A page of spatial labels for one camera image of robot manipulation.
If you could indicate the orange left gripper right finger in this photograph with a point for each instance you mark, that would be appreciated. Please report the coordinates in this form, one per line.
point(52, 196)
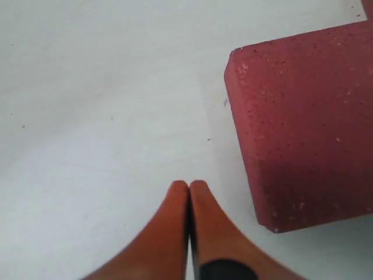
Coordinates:
point(219, 248)

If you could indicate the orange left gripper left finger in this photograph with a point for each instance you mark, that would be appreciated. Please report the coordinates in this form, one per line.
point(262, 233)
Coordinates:
point(160, 250)

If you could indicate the red brick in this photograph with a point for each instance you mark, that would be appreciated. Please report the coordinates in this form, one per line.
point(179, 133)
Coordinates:
point(302, 109)
point(368, 8)

